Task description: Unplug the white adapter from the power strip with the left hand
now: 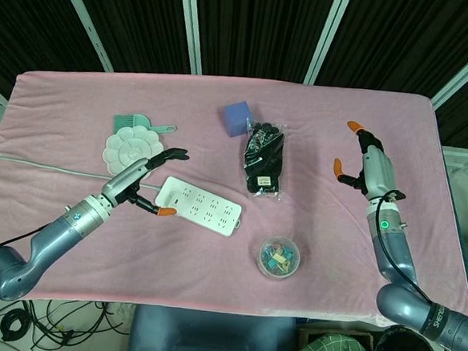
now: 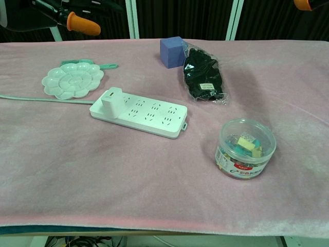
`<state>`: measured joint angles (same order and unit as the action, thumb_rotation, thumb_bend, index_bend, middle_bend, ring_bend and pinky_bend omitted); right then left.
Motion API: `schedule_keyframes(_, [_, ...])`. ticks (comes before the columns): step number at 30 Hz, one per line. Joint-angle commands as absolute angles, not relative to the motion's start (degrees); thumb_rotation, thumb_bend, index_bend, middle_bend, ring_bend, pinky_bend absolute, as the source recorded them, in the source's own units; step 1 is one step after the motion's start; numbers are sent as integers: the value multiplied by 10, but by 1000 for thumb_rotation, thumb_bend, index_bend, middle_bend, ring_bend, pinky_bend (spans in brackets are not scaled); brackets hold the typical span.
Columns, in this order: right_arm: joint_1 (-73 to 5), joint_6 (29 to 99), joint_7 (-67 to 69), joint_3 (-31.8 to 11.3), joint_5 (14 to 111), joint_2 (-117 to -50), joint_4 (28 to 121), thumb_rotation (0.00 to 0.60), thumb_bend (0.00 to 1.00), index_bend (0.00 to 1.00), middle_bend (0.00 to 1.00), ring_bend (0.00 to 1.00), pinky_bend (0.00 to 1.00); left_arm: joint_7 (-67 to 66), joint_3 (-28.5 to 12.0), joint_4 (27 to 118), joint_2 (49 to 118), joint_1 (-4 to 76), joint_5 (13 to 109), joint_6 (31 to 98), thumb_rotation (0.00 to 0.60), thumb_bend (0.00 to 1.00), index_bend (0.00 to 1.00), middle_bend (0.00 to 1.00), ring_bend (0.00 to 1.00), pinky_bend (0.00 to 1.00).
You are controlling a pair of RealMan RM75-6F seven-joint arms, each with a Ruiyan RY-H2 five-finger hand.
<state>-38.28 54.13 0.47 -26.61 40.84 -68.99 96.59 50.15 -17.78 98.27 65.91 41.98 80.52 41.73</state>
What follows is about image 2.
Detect right black grey robot hand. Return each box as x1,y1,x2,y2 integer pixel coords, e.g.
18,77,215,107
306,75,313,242
294,0,329,12

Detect left black grey robot hand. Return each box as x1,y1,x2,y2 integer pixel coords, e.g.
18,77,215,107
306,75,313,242
5,0,124,37

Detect white plug adapter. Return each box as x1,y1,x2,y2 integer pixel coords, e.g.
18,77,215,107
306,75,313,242
100,86,127,119

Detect white power strip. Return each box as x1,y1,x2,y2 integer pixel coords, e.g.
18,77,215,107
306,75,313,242
89,89,189,140

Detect mint green brush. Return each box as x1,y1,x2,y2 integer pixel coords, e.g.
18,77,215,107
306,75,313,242
61,59,119,70

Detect white flower paint palette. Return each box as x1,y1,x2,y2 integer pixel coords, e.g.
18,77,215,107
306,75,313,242
41,63,105,100

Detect purple foam cube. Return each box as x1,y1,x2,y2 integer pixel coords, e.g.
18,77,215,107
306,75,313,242
159,37,186,69

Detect black gloves in plastic bag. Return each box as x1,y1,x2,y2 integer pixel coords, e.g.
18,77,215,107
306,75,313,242
181,41,230,105

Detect clear jar of binder clips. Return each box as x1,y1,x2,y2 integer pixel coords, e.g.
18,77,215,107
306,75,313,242
214,118,277,181

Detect pink table cloth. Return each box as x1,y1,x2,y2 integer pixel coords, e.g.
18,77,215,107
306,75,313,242
0,38,329,239

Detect teal cloth under pink cloth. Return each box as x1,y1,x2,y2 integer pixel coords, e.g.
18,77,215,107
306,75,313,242
0,225,134,236

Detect slanted white frame post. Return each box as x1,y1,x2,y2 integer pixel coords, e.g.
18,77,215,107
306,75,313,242
49,25,63,42

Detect double white frame post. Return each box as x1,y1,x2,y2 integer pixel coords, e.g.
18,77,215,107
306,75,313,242
125,0,140,40

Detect mint power strip cable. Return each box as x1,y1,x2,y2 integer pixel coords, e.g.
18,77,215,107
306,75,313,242
0,94,95,105

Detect black cable bundle under table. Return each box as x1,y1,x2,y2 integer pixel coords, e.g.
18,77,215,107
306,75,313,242
46,236,125,247

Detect white cable under table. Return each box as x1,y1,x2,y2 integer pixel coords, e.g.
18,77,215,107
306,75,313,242
153,236,177,247

